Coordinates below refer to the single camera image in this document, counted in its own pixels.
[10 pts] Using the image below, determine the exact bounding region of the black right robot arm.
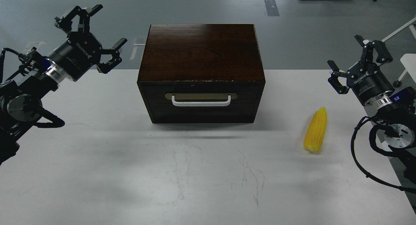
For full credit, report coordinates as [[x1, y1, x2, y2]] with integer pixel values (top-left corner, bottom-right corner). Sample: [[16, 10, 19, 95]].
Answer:
[[327, 35, 415, 194]]

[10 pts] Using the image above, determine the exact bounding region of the wooden drawer with white handle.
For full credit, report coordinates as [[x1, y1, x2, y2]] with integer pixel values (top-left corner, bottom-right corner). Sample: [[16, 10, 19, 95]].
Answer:
[[139, 83, 264, 123]]

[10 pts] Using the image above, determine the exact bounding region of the yellow corn cob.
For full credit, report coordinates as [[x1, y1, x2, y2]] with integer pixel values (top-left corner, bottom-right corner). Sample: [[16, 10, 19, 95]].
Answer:
[[303, 106, 327, 153]]

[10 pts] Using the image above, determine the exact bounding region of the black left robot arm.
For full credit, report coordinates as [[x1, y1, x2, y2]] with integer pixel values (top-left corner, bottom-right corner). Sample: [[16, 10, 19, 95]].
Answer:
[[0, 4, 127, 163]]

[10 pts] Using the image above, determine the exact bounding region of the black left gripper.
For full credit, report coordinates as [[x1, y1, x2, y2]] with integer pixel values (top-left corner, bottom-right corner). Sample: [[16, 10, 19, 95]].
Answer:
[[49, 4, 128, 82]]

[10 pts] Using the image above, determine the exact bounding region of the grey floor tape strip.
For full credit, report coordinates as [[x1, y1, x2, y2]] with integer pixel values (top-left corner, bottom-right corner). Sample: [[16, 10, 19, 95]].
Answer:
[[264, 0, 280, 17]]

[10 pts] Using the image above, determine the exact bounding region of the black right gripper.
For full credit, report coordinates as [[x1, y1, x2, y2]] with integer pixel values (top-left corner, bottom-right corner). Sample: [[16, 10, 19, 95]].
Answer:
[[327, 35, 394, 106]]

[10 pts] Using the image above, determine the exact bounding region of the white rolling table leg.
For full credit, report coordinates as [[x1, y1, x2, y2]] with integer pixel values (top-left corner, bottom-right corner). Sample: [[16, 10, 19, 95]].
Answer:
[[382, 17, 416, 42]]

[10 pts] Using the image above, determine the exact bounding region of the dark wooden drawer cabinet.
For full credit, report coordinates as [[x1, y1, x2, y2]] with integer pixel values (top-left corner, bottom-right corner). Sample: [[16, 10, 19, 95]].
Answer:
[[137, 24, 266, 124]]

